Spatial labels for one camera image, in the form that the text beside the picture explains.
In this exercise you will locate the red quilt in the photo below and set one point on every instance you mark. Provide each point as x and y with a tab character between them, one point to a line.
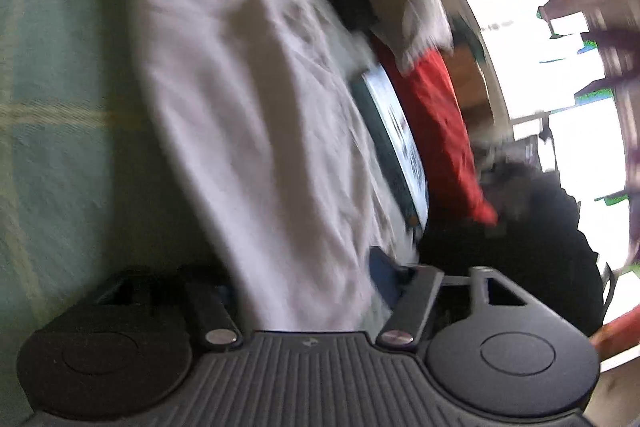
440	132

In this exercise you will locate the black backpack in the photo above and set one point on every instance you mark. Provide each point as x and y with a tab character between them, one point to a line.
525	247

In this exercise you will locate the white sweatshirt with bear print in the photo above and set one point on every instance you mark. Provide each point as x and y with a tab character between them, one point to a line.
250	107

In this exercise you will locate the window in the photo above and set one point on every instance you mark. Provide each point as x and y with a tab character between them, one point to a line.
575	157

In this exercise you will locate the light blue book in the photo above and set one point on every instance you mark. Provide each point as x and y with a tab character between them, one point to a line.
395	137

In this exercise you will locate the orange cloth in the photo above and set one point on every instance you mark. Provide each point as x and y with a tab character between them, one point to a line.
467	77

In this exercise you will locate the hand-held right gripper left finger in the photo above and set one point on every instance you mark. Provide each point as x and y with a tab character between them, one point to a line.
210	307

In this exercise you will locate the green plaid bed blanket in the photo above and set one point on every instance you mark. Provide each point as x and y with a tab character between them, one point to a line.
60	57

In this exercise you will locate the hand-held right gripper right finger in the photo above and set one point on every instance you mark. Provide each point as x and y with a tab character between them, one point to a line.
382	267

